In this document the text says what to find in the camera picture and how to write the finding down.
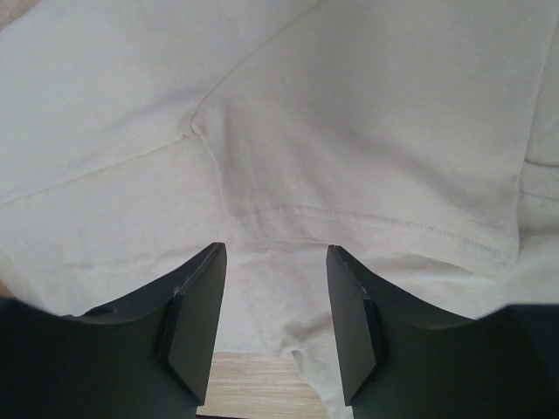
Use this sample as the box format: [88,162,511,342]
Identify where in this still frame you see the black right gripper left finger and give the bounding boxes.
[1,243,227,418]

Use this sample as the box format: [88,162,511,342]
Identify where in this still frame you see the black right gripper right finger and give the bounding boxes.
[326,245,558,418]

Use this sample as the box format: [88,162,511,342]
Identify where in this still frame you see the beige t shirt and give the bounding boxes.
[1,1,558,418]

